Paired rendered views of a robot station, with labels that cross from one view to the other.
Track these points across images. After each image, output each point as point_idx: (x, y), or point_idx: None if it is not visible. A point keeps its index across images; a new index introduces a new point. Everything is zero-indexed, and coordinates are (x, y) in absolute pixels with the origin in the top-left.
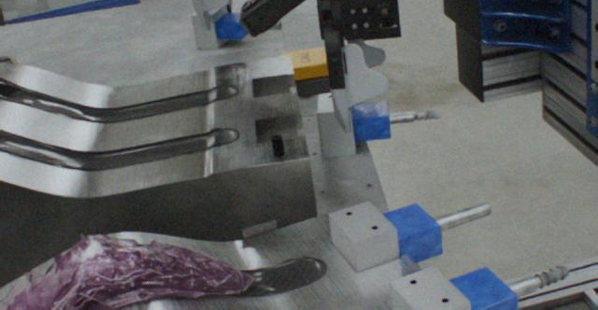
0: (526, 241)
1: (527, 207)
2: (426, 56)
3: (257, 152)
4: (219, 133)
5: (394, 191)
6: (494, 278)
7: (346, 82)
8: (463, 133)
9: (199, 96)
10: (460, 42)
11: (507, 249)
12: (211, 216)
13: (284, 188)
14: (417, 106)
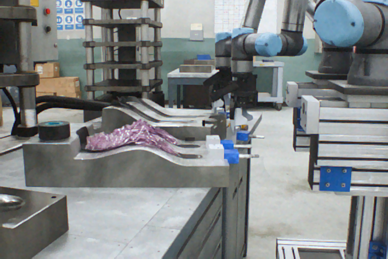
0: None
1: (344, 233)
2: None
3: (198, 124)
4: (193, 121)
5: (293, 216)
6: (236, 150)
7: (234, 118)
8: (330, 204)
9: (194, 116)
10: (293, 131)
11: None
12: (181, 138)
13: (202, 134)
14: (316, 191)
